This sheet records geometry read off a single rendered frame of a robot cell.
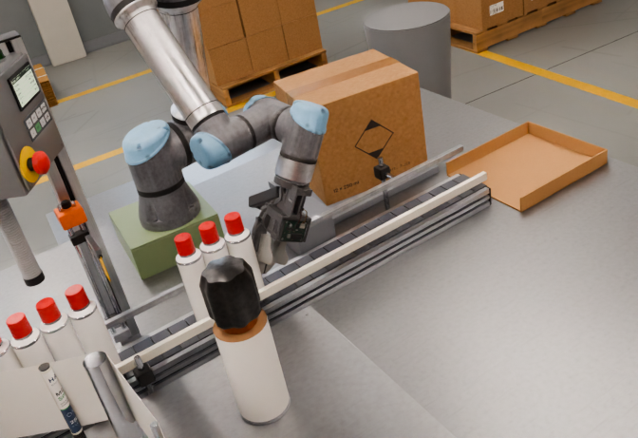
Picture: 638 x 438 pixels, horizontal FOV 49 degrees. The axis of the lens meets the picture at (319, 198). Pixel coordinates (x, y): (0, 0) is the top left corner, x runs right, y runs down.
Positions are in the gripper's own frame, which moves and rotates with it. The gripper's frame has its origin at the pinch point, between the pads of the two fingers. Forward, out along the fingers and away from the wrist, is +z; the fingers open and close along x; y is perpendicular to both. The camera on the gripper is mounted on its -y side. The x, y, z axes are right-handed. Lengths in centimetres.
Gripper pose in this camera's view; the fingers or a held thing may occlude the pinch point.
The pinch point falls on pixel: (262, 266)
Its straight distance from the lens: 148.2
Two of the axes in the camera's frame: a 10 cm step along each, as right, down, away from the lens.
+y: 5.3, 3.5, -7.7
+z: -2.6, 9.3, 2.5
